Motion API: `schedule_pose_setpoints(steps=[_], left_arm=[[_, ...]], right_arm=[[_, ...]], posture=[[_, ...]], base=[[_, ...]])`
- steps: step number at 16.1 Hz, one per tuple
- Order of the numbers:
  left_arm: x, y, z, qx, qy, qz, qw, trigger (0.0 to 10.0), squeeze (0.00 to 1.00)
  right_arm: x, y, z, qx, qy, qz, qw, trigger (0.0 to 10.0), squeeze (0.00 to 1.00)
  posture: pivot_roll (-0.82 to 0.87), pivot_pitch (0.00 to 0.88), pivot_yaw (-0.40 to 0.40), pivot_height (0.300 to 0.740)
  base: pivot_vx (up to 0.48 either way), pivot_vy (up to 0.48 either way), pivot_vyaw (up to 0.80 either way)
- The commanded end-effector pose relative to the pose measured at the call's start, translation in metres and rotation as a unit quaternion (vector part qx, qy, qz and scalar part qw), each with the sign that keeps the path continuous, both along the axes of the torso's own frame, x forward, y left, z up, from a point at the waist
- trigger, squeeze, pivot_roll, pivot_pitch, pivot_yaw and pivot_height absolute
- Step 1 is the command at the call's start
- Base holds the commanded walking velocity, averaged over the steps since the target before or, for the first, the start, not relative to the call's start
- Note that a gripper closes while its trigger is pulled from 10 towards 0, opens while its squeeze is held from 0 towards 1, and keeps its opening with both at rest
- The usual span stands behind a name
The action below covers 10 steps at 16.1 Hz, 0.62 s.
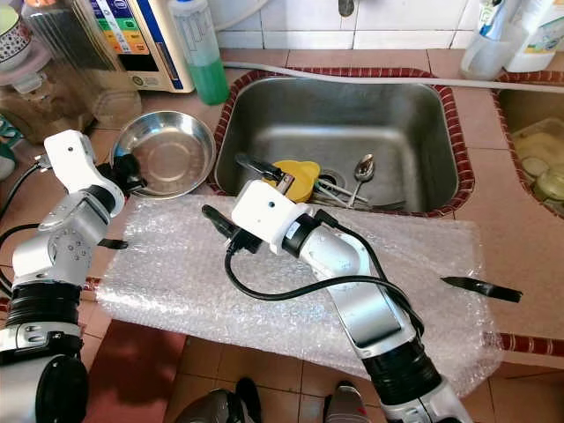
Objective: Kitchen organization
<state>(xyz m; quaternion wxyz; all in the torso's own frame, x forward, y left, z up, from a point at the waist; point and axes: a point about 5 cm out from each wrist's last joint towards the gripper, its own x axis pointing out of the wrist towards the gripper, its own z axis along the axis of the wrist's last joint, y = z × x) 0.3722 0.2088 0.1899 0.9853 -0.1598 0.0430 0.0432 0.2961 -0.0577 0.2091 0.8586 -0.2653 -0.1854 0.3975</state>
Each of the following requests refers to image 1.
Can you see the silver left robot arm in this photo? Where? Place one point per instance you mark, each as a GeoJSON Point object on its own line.
{"type": "Point", "coordinates": [66, 256]}

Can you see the white green mug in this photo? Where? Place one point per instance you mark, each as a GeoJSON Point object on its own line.
{"type": "Point", "coordinates": [7, 154]}

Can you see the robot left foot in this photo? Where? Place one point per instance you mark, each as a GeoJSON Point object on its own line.
{"type": "Point", "coordinates": [211, 407]}

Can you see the beige water purifier appliance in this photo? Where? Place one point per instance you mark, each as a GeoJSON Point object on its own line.
{"type": "Point", "coordinates": [159, 44]}

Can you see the patterned bowl green lid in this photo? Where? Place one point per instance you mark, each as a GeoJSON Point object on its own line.
{"type": "Point", "coordinates": [11, 35]}

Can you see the steel bowl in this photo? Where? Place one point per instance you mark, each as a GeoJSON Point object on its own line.
{"type": "Point", "coordinates": [172, 154]}

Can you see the green dish soap bottle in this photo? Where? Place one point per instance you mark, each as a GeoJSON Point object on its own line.
{"type": "Point", "coordinates": [204, 79]}

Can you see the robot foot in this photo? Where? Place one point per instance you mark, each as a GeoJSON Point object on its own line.
{"type": "Point", "coordinates": [348, 410]}
{"type": "Point", "coordinates": [211, 407]}

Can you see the clear plastic food container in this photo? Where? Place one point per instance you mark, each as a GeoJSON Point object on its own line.
{"type": "Point", "coordinates": [538, 145]}

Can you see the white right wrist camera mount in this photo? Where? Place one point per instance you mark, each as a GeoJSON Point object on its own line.
{"type": "Point", "coordinates": [264, 216]}

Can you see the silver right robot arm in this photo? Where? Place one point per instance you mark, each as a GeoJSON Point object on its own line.
{"type": "Point", "coordinates": [370, 308]}

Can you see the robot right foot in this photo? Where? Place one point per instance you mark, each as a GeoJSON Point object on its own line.
{"type": "Point", "coordinates": [348, 410]}

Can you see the clear bubble wrap sheet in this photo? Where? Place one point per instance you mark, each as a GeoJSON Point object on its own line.
{"type": "Point", "coordinates": [185, 282]}

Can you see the grey metal faucet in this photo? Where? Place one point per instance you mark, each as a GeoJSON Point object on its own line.
{"type": "Point", "coordinates": [347, 7]}

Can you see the clear drinking glass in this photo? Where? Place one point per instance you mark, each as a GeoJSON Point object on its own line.
{"type": "Point", "coordinates": [116, 110]}

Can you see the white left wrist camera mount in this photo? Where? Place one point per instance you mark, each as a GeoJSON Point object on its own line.
{"type": "Point", "coordinates": [75, 159]}

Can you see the white detergent bottle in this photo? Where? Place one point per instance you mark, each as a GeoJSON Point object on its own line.
{"type": "Point", "coordinates": [538, 48]}

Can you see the clear jar pink lid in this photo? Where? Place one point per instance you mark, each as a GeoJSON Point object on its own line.
{"type": "Point", "coordinates": [44, 110]}

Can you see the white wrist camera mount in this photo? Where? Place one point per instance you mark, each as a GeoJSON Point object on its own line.
{"type": "Point", "coordinates": [264, 216]}
{"type": "Point", "coordinates": [75, 159]}

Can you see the clear jar orange lid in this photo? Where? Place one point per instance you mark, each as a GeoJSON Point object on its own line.
{"type": "Point", "coordinates": [66, 40]}

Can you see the stainless steel sink basin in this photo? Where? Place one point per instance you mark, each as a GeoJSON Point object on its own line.
{"type": "Point", "coordinates": [507, 106]}
{"type": "Point", "coordinates": [361, 123]}

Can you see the clear bottle blue label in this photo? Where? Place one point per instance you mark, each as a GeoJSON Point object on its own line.
{"type": "Point", "coordinates": [485, 53]}

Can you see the yellow plastic bowl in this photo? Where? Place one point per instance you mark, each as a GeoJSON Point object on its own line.
{"type": "Point", "coordinates": [304, 181]}

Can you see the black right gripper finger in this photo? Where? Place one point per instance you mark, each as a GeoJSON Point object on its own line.
{"type": "Point", "coordinates": [222, 226]}
{"type": "Point", "coordinates": [266, 167]}

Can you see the steel spoon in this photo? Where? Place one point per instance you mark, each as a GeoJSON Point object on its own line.
{"type": "Point", "coordinates": [363, 166]}

